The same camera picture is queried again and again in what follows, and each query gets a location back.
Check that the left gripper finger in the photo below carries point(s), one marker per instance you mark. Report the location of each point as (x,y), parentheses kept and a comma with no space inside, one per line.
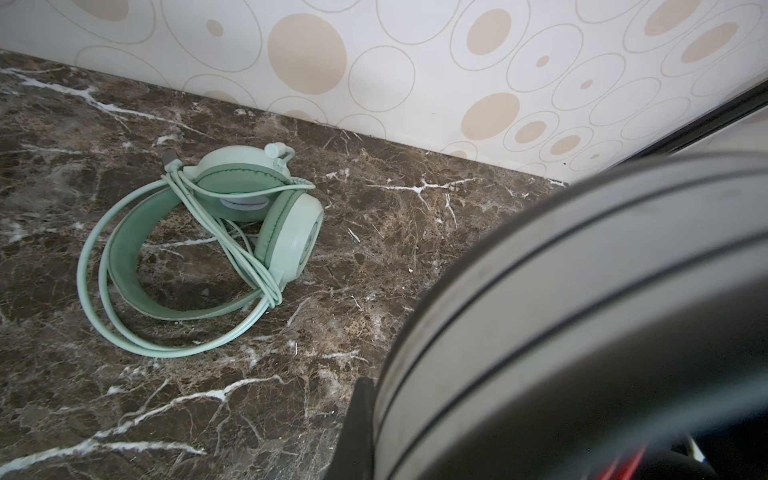
(354,453)

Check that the mint green wired headphones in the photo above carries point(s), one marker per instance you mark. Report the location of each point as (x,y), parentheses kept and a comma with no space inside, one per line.
(264,218)

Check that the white black red-cabled headphones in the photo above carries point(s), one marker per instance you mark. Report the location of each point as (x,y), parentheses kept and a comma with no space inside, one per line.
(621,314)

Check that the right black frame post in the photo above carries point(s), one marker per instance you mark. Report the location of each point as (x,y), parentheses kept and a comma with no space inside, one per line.
(736,108)

